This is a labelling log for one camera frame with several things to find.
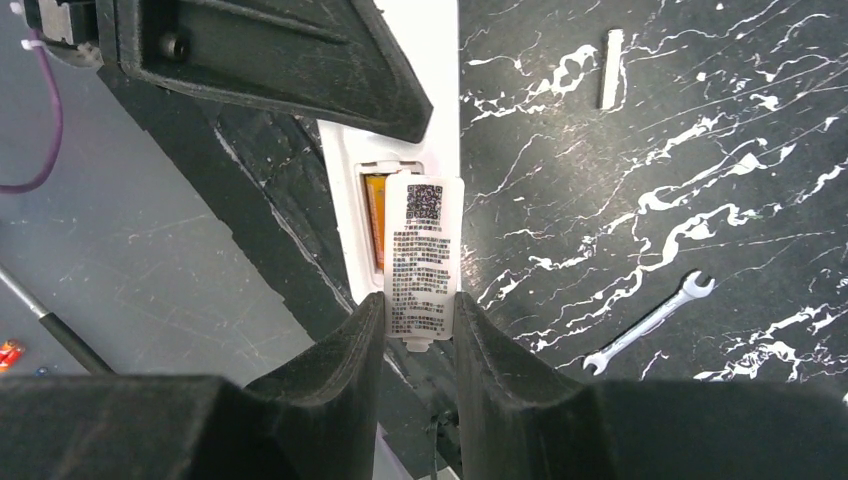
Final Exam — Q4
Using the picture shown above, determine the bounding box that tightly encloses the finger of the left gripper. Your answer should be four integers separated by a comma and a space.
95, 0, 433, 143

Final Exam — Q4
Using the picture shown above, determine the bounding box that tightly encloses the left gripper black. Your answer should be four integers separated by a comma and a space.
23, 0, 119, 68

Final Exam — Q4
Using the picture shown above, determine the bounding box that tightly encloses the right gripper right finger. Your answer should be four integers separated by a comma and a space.
454, 293, 847, 479

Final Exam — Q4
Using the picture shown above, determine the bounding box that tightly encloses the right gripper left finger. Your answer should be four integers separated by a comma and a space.
1, 293, 386, 479

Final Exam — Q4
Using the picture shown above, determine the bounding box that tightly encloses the white remote control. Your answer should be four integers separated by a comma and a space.
317, 0, 461, 303

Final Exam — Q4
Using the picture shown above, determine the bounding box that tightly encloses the orange battery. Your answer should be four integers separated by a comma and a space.
363, 174, 387, 271

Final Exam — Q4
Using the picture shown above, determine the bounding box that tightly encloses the remote battery cover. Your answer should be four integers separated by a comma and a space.
384, 171, 465, 353

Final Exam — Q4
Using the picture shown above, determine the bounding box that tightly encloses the silver open-end wrench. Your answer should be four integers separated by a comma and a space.
582, 270, 716, 376

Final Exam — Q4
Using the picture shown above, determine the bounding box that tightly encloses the claw hammer black handle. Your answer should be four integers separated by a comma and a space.
1, 265, 115, 375

